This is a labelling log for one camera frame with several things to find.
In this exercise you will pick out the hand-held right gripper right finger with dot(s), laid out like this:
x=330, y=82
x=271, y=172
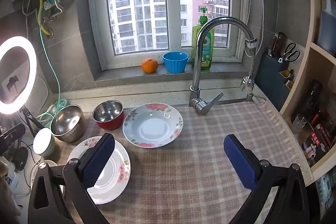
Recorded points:
x=240, y=161

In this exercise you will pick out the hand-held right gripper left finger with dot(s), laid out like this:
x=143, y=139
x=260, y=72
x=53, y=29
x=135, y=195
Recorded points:
x=98, y=161

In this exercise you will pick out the pale green bowl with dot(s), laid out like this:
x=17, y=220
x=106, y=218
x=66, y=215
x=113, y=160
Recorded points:
x=43, y=142

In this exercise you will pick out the white plate with leaf print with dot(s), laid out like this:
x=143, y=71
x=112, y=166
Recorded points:
x=51, y=162

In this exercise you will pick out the red steel bowl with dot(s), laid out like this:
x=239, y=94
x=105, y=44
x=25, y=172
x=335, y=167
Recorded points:
x=107, y=111

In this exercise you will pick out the large steel bowl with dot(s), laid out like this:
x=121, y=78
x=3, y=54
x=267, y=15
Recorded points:
x=65, y=121

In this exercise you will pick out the deep floral plate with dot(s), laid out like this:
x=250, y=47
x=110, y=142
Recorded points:
x=152, y=127

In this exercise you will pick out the black round clamp base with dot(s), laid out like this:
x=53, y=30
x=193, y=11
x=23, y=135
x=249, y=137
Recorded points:
x=19, y=158

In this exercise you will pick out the black tripod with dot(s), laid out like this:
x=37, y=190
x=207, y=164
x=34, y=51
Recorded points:
x=29, y=116

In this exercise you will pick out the plaid cloth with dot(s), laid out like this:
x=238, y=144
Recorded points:
x=183, y=174

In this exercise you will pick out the clear glass cup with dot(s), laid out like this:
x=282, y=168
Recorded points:
x=299, y=123

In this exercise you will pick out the red and black box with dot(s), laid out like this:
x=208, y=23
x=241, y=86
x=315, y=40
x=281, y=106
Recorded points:
x=317, y=140

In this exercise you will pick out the flexible faucet sprayer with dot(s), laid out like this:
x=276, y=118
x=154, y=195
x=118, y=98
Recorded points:
x=248, y=79

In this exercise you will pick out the dark blue knife block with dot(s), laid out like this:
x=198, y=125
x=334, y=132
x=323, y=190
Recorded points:
x=270, y=82

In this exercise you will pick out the dark glass bottle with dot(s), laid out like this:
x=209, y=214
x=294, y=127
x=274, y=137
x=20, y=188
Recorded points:
x=312, y=98

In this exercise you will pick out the wooden shelf unit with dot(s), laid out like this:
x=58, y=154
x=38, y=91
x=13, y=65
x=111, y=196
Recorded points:
x=302, y=77

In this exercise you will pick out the chrome faucet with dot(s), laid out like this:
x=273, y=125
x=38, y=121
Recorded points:
x=195, y=66

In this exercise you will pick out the orange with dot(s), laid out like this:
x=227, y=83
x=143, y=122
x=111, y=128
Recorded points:
x=149, y=65

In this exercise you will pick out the green dish soap bottle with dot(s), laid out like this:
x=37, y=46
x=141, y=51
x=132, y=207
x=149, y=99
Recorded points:
x=208, y=53

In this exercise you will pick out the blue fluted bowl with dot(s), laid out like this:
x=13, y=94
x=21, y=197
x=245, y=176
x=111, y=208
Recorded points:
x=175, y=64

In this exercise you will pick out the blue plastic jug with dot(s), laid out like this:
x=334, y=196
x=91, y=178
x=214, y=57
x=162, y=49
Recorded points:
x=326, y=27

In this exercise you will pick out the window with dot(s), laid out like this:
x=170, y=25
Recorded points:
x=172, y=3

